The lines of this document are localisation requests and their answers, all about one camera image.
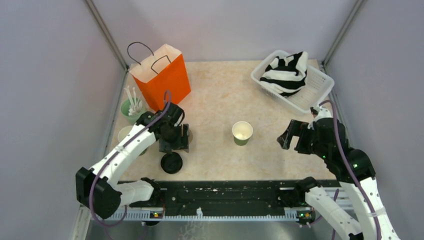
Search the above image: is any white cable duct strip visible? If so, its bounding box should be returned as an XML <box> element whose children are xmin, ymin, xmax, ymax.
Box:
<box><xmin>106</xmin><ymin>207</ymin><xmax>299</xmax><ymax>222</ymax></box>

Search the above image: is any green cup with white stirrers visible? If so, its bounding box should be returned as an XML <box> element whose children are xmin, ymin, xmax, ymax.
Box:
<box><xmin>120</xmin><ymin>85</ymin><xmax>147</xmax><ymax>125</ymax></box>

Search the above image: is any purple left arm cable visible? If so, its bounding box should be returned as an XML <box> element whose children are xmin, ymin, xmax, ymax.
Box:
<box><xmin>88</xmin><ymin>90</ymin><xmax>173</xmax><ymax>233</ymax></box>

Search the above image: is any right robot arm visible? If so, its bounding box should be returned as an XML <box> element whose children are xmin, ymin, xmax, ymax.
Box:
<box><xmin>276</xmin><ymin>106</ymin><xmax>399</xmax><ymax>240</ymax></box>

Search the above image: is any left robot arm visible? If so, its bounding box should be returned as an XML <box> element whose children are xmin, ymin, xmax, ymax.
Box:
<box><xmin>75</xmin><ymin>102</ymin><xmax>189</xmax><ymax>219</ymax></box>

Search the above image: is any green paper coffee cup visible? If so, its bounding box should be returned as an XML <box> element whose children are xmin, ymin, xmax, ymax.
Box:
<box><xmin>231</xmin><ymin>121</ymin><xmax>254</xmax><ymax>146</ymax></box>

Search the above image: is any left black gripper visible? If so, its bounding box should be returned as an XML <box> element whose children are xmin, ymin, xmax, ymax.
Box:
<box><xmin>159</xmin><ymin>123</ymin><xmax>189</xmax><ymax>154</ymax></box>

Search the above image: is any stack of black cup lids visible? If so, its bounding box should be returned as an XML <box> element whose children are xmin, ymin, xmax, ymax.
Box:
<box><xmin>160</xmin><ymin>152</ymin><xmax>183</xmax><ymax>174</ymax></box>

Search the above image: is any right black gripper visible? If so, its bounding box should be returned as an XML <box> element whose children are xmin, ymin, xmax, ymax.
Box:
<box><xmin>277</xmin><ymin>118</ymin><xmax>329</xmax><ymax>159</ymax></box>

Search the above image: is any stack of green paper cups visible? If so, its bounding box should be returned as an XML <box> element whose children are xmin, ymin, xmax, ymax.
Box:
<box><xmin>116</xmin><ymin>125</ymin><xmax>145</xmax><ymax>157</ymax></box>

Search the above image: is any black and white striped cloth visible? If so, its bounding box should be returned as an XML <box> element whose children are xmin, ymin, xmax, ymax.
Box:
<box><xmin>259</xmin><ymin>51</ymin><xmax>309</xmax><ymax>97</ymax></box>

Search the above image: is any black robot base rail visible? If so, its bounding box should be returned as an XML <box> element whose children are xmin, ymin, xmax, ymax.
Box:
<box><xmin>129</xmin><ymin>180</ymin><xmax>311</xmax><ymax>217</ymax></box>

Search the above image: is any white plastic basket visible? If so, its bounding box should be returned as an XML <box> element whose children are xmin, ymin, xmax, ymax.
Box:
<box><xmin>250</xmin><ymin>49</ymin><xmax>335</xmax><ymax>116</ymax></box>

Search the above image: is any orange paper bag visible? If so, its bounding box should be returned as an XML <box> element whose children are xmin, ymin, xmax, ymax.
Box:
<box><xmin>127</xmin><ymin>41</ymin><xmax>191</xmax><ymax>111</ymax></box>

